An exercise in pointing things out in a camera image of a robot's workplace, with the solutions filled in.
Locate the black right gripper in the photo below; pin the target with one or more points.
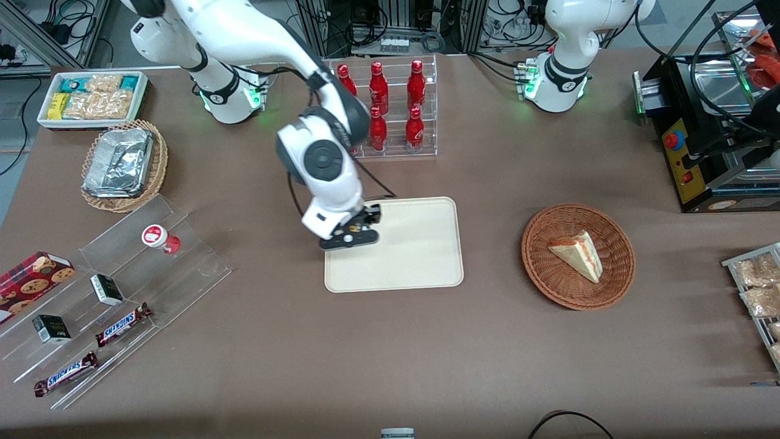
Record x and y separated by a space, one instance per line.
370 214

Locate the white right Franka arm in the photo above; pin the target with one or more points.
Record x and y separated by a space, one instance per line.
323 161

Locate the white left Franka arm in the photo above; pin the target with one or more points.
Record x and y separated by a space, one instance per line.
567 36

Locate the cream plastic tray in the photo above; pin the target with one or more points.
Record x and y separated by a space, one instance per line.
414 256

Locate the red lidded gum bottle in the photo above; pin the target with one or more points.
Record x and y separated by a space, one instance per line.
159 238

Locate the silver foil tray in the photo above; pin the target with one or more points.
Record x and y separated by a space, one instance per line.
122 158

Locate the clear acrylic bottle rack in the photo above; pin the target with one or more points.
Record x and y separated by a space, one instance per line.
396 153

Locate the red cola bottle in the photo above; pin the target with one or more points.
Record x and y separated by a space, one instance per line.
416 85
378 88
378 131
346 78
414 129

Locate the white power strip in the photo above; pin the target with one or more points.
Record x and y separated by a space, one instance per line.
394 44

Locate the round brown wicker basket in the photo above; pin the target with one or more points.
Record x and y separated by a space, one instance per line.
548 274

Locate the clear acrylic stepped stand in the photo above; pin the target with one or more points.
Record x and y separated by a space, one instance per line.
183 268

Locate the wrapped triangle sandwich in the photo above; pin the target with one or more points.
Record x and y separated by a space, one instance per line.
579 255

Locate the light wicker basket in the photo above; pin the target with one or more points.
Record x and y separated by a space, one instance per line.
159 164

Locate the white snack bin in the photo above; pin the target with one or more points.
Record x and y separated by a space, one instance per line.
139 103

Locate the Snickers bar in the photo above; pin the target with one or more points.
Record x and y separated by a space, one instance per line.
66 373
122 325

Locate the small black box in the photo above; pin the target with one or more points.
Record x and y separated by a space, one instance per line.
107 289
51 329

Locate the teal snack packet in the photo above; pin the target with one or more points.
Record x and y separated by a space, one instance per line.
128 83
73 84

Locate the clear bag of crackers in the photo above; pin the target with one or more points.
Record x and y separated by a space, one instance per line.
103 83
100 105

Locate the black machine with yellow panel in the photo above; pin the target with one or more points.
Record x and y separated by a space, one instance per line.
682 171

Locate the yellow snack packet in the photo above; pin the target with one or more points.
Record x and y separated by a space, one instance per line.
58 107

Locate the red cookie box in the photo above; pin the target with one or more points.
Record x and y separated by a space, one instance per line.
33 281

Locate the clear bag of snacks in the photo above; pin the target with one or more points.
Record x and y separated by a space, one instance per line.
755 271
762 302

